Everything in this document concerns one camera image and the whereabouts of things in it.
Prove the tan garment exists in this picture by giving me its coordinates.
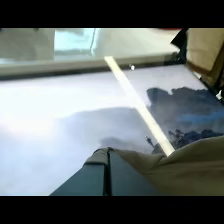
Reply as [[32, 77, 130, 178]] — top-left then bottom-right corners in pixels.
[[185, 27, 224, 88]]

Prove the black garment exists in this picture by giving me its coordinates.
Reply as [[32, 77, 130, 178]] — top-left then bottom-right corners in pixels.
[[170, 28, 190, 64]]

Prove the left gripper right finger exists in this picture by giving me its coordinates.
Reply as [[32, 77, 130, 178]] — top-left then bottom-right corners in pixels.
[[107, 147, 162, 197]]

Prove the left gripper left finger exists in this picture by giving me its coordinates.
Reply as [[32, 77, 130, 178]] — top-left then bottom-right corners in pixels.
[[49, 147, 110, 197]]

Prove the khaki garment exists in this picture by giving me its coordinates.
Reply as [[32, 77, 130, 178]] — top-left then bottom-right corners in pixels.
[[113, 134, 224, 197]]

